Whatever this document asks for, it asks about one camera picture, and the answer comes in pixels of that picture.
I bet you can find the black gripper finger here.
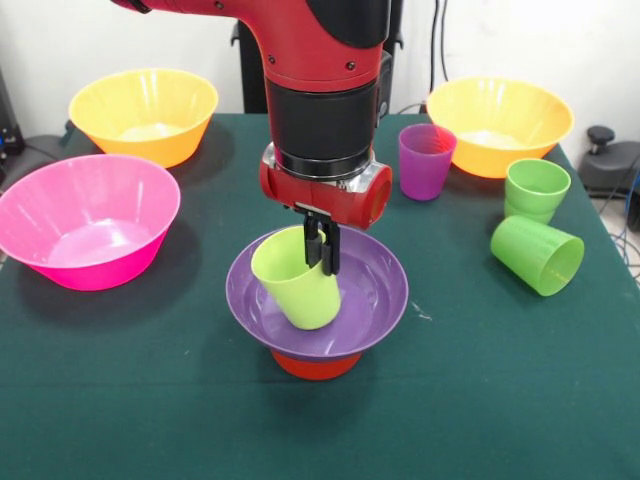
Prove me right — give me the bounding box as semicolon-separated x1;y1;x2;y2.
321;221;342;277
302;212;326;267

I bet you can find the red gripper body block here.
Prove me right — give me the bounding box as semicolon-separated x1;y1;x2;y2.
258;158;394;232

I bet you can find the green plastic cup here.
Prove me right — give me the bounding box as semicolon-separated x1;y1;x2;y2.
503;158;572;226
250;225;343;331
489;214;586;298

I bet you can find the purple plastic bowl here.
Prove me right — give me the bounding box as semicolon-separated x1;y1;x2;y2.
225;227;410;362

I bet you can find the small red plastic bowl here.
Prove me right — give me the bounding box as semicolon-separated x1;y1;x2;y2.
271;349;362;382

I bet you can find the large orange plastic bowl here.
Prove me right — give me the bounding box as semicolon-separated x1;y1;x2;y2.
68;68;220;170
426;76;575;179

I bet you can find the large pink plastic bowl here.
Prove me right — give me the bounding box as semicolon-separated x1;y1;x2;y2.
0;153;182;292

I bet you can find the purple plastic cup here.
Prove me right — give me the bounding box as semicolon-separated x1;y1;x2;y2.
398;123;458;202

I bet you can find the dark green table cloth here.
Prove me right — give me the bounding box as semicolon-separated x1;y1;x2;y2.
0;113;640;480

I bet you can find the grey round stand base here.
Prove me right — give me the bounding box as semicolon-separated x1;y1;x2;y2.
19;130;69;162

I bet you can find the black knobbed stand base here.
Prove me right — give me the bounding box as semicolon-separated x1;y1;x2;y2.
579;124;640;199

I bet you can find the black equipment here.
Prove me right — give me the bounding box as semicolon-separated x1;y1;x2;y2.
0;64;27;157

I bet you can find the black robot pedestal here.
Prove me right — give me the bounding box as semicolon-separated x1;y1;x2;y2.
230;0;405;115

